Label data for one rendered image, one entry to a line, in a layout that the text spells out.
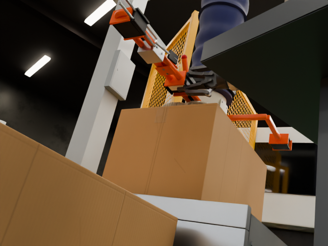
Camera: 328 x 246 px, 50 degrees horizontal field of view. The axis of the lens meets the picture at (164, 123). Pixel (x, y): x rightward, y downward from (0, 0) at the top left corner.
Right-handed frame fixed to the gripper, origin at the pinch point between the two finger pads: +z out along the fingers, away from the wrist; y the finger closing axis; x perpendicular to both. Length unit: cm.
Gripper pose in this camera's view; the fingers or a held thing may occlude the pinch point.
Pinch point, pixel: (178, 82)
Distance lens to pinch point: 134.3
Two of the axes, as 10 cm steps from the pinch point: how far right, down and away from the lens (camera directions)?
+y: -2.2, 9.0, -3.8
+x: 4.7, 4.4, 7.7
